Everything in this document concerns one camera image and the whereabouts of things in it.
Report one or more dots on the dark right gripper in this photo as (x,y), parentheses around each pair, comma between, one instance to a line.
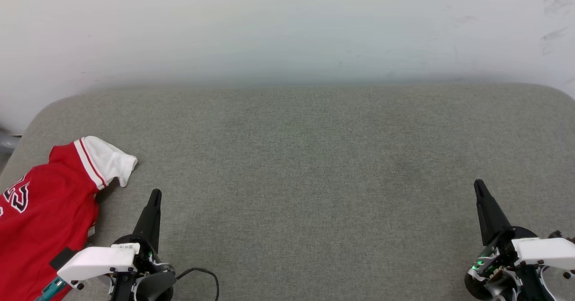
(494,256)

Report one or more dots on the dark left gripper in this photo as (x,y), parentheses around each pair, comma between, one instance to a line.
(148,260)

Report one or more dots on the red and white basketball jersey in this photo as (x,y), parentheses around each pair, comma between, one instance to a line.
(45,211)

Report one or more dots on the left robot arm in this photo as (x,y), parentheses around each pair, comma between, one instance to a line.
(155,288)

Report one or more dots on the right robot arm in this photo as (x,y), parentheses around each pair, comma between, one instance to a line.
(530,287)

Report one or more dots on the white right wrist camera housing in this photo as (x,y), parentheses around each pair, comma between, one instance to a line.
(548,250)

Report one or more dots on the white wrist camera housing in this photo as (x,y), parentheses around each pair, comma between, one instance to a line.
(94,260)
(548,250)

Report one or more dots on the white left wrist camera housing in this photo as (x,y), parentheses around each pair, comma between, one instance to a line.
(94,260)

